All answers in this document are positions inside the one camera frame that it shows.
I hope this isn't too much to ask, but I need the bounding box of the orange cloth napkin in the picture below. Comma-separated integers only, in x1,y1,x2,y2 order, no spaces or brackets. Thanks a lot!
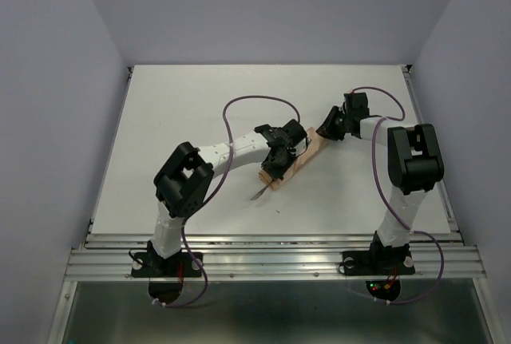
258,127,328,191

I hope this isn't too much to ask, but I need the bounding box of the silver metal spoon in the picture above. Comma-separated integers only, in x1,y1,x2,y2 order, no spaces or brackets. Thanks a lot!
250,182,273,201

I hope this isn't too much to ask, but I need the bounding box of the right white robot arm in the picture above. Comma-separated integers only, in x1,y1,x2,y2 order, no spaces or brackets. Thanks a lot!
316,87,445,272

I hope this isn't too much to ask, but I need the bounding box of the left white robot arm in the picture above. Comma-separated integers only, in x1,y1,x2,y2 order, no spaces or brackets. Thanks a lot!
149,119,307,275

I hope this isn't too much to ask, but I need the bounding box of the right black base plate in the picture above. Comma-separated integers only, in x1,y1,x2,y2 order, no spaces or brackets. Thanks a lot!
339,251,415,277

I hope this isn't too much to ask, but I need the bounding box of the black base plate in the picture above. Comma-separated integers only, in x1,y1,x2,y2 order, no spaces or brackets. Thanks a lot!
339,251,415,277
129,251,202,279

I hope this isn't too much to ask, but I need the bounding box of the aluminium frame rail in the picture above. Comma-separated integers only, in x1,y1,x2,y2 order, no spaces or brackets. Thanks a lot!
65,231,486,282

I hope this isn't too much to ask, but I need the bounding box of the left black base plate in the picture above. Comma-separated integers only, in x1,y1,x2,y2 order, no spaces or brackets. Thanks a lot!
129,251,202,279

